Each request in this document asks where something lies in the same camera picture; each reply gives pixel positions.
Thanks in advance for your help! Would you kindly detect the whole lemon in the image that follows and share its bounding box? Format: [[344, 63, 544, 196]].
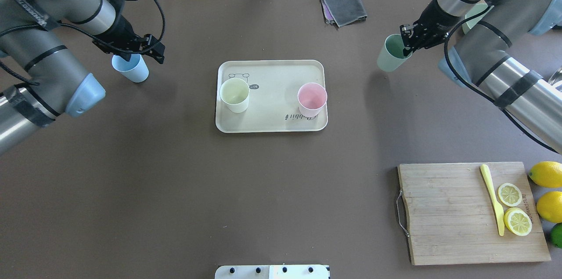
[[528, 161, 562, 188], [536, 191, 562, 224]]

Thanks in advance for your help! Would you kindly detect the green cup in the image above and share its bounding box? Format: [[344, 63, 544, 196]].
[[377, 33, 411, 72]]

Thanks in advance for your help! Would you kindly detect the lemon slice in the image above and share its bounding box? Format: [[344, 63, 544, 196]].
[[504, 207, 533, 236], [497, 183, 522, 207]]

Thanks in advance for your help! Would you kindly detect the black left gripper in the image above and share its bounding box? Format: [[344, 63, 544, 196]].
[[92, 0, 165, 65]]

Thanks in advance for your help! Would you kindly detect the grey folded cloth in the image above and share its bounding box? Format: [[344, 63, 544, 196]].
[[321, 0, 367, 27]]

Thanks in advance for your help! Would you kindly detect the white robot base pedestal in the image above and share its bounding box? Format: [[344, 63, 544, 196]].
[[214, 264, 331, 279]]

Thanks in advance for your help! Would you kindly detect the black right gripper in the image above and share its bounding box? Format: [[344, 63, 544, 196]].
[[400, 0, 460, 57]]

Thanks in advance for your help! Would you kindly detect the metal scoop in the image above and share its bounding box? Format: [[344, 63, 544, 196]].
[[548, 67, 562, 91]]

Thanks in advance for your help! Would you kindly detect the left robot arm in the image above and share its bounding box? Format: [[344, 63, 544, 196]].
[[0, 0, 165, 153]]

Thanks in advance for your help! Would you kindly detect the green lime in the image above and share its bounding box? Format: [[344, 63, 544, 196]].
[[550, 223, 562, 249]]

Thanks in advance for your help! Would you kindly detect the pink cup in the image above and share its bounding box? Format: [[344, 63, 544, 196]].
[[297, 83, 327, 117]]

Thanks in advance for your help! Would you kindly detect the yellow plastic knife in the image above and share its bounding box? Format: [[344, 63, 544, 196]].
[[480, 163, 505, 236]]

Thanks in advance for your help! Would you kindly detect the white cup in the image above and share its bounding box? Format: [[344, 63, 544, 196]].
[[219, 78, 249, 113]]

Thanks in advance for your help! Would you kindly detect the blue cup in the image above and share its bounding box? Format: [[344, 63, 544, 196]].
[[111, 54, 149, 83]]

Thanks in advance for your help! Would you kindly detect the green bowl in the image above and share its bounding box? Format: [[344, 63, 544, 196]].
[[462, 3, 488, 36]]

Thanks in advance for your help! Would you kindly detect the wooden cutting board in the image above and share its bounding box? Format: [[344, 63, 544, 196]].
[[398, 162, 551, 265]]

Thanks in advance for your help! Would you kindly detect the cream rabbit tray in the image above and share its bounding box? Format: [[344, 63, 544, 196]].
[[215, 60, 328, 133]]

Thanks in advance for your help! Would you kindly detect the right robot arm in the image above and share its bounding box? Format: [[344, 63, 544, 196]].
[[400, 0, 561, 153]]

